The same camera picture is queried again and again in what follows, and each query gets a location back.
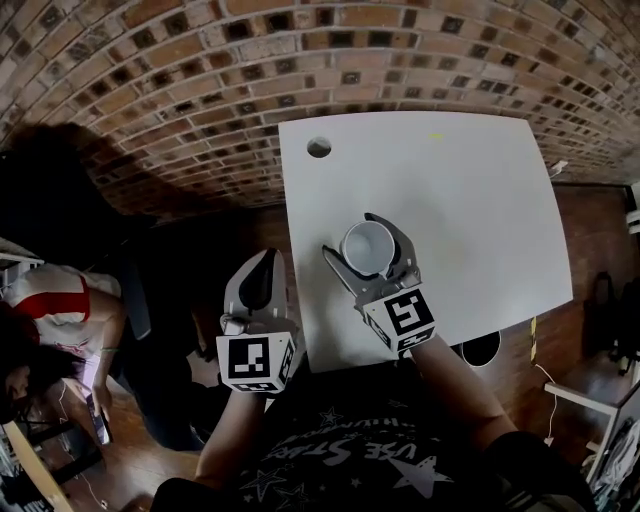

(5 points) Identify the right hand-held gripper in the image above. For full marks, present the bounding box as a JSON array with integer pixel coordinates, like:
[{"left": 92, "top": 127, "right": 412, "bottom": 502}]
[{"left": 321, "top": 212, "right": 438, "bottom": 359}]

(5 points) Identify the white power cable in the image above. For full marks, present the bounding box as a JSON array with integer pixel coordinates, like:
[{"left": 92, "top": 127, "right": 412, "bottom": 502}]
[{"left": 533, "top": 360, "right": 560, "bottom": 447}]

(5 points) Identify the person's right forearm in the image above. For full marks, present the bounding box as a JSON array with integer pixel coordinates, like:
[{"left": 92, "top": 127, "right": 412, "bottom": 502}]
[{"left": 399, "top": 332, "right": 519, "bottom": 454}]

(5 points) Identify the white table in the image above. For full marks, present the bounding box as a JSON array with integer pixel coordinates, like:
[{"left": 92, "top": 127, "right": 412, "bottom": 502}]
[{"left": 277, "top": 110, "right": 575, "bottom": 375}]

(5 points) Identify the black star-print T-shirt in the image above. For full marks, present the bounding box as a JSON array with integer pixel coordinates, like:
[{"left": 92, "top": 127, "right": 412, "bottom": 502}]
[{"left": 149, "top": 357, "right": 599, "bottom": 512}]

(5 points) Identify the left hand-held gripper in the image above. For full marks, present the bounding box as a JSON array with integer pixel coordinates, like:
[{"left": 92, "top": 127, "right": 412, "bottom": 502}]
[{"left": 215, "top": 247, "right": 303, "bottom": 397}]

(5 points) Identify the white metal shelf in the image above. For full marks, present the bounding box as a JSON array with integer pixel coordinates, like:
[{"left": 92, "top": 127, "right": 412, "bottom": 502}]
[{"left": 0, "top": 251, "right": 45, "bottom": 289}]

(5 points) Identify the white cup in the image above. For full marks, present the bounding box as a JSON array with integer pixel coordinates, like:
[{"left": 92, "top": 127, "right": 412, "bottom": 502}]
[{"left": 339, "top": 220, "right": 396, "bottom": 281}]

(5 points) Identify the beige wooden board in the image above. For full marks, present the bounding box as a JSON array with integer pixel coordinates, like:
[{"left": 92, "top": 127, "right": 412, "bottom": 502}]
[{"left": 0, "top": 418, "right": 76, "bottom": 512}]

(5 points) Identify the grey desk with white legs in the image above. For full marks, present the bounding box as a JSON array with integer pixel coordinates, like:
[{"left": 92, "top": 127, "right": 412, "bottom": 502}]
[{"left": 543, "top": 379, "right": 640, "bottom": 501}]

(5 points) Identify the person's left forearm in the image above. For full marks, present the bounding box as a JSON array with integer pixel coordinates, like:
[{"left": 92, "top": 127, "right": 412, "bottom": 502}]
[{"left": 193, "top": 389, "right": 269, "bottom": 494}]

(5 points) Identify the black smartphone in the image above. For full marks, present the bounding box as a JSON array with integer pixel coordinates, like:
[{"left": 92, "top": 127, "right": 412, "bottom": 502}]
[{"left": 85, "top": 392, "right": 112, "bottom": 447}]

